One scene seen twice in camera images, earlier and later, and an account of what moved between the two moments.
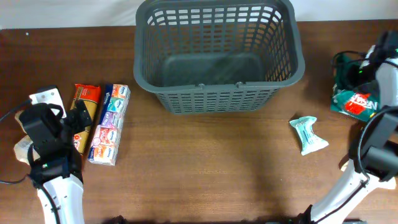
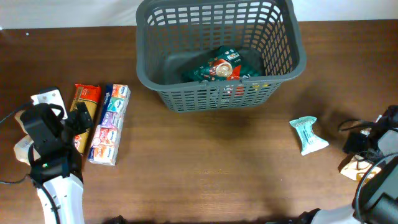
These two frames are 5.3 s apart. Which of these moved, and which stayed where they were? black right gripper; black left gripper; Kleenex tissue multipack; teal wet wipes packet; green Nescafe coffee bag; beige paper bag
Moved: black right gripper; green Nescafe coffee bag
Stayed: teal wet wipes packet; beige paper bag; black left gripper; Kleenex tissue multipack
